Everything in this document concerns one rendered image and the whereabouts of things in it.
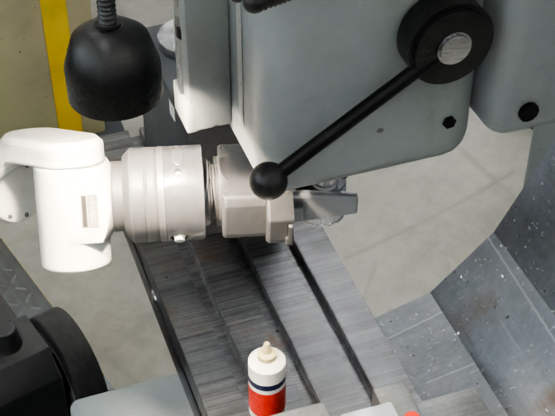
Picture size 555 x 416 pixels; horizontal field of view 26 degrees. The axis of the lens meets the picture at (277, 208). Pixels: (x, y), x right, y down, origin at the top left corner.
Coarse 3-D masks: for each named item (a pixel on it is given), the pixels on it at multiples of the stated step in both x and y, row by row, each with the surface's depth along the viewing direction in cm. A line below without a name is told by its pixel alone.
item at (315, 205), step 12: (300, 192) 109; (312, 192) 109; (324, 192) 109; (336, 192) 110; (348, 192) 110; (300, 204) 109; (312, 204) 109; (324, 204) 109; (336, 204) 110; (348, 204) 110; (300, 216) 109; (312, 216) 110; (324, 216) 110
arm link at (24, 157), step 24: (0, 144) 110; (24, 144) 108; (48, 144) 107; (72, 144) 106; (96, 144) 108; (0, 168) 111; (24, 168) 116; (48, 168) 107; (0, 192) 114; (24, 192) 116; (0, 216) 114; (24, 216) 116
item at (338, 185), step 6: (336, 180) 109; (342, 180) 110; (306, 186) 110; (312, 186) 109; (318, 186) 109; (324, 186) 109; (330, 186) 109; (336, 186) 110; (342, 186) 110; (336, 216) 112; (342, 216) 113; (306, 222) 113; (312, 222) 112; (318, 222) 112; (324, 222) 112; (330, 222) 112; (336, 222) 113
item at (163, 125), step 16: (160, 32) 153; (160, 48) 152; (160, 112) 154; (176, 112) 145; (160, 128) 156; (176, 128) 147; (208, 128) 142; (224, 128) 143; (160, 144) 158; (176, 144) 149; (208, 144) 144; (208, 160) 146
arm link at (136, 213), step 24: (72, 168) 107; (96, 168) 107; (120, 168) 109; (144, 168) 107; (48, 192) 107; (72, 192) 107; (96, 192) 107; (120, 192) 108; (144, 192) 106; (48, 216) 108; (72, 216) 107; (96, 216) 108; (120, 216) 108; (144, 216) 107; (48, 240) 109; (72, 240) 108; (96, 240) 108; (144, 240) 110; (48, 264) 109; (72, 264) 109; (96, 264) 109
